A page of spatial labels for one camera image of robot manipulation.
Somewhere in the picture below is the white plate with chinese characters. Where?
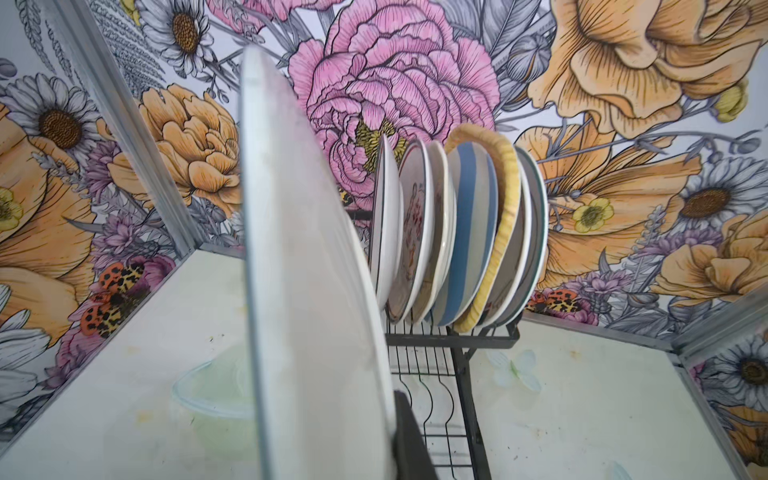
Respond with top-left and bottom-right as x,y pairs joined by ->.
494,147 -> 549,327

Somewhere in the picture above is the orange sunburst plate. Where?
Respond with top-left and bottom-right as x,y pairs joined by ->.
240,47 -> 396,479
369,134 -> 402,311

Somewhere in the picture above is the white plate green red rim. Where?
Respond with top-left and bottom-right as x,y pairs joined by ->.
480,163 -> 533,327

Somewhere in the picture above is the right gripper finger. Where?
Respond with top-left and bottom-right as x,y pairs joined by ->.
393,391 -> 438,480

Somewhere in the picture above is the pale glass plate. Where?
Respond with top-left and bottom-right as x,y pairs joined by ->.
411,141 -> 457,325

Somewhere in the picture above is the blue white striped plate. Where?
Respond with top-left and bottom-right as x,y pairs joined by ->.
431,142 -> 499,327

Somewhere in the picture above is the yellow woven square plate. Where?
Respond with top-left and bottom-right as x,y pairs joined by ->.
444,123 -> 522,334

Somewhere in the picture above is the black wire dish rack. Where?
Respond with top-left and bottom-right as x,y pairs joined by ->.
383,316 -> 520,479

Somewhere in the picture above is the white plate red ring pattern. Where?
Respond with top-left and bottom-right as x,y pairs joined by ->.
387,140 -> 435,324

